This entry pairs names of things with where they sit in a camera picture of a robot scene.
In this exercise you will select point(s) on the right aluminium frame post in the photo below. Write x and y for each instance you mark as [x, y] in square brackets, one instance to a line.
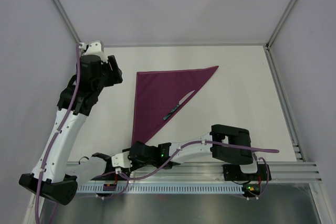
[279, 26]

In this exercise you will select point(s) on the white slotted cable duct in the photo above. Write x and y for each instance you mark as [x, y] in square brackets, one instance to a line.
[160, 188]

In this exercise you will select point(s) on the knife with teal handle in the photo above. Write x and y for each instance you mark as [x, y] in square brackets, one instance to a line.
[182, 100]

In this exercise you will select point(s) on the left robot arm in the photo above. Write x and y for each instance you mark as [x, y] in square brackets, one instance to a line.
[51, 178]

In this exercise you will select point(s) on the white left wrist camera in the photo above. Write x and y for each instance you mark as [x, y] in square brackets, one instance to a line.
[93, 48]

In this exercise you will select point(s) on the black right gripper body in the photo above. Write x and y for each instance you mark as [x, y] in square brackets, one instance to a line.
[136, 164]

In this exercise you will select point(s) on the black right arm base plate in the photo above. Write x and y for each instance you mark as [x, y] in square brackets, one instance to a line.
[234, 174]

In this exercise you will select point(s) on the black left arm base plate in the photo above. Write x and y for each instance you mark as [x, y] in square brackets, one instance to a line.
[112, 173]

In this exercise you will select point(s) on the left aluminium frame post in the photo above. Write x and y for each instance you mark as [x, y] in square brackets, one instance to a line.
[66, 20]

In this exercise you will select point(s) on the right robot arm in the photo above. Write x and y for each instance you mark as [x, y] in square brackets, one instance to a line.
[224, 143]

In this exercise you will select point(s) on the aluminium frame post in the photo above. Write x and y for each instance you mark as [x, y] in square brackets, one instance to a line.
[279, 26]
[66, 20]

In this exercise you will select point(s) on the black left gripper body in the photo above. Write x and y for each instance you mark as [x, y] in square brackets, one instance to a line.
[106, 78]

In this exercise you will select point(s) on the aluminium frame rail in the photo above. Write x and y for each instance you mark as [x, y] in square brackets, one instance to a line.
[281, 172]

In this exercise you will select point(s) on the purple cloth napkin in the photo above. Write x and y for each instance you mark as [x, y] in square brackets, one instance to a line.
[158, 92]

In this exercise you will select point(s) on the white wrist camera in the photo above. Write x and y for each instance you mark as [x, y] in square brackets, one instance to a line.
[121, 161]
[93, 48]

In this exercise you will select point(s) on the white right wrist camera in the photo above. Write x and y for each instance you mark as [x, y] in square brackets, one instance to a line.
[121, 161]

